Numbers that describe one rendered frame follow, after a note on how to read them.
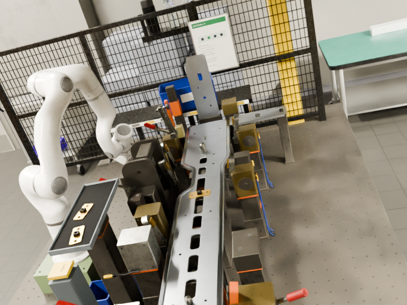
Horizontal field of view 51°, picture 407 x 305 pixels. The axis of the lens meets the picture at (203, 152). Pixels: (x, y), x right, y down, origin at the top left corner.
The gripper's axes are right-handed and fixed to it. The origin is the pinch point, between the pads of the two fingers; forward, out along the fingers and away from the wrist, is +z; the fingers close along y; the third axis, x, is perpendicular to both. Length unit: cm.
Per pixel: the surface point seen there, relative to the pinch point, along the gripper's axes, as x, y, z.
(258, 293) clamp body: 63, -70, -93
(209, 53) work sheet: -74, -13, -29
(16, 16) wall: -184, 227, 155
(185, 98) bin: -46, -13, -18
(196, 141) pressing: -14.6, -31.7, -29.5
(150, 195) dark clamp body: 34, -29, -54
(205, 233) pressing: 42, -53, -65
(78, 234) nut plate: 64, -18, -67
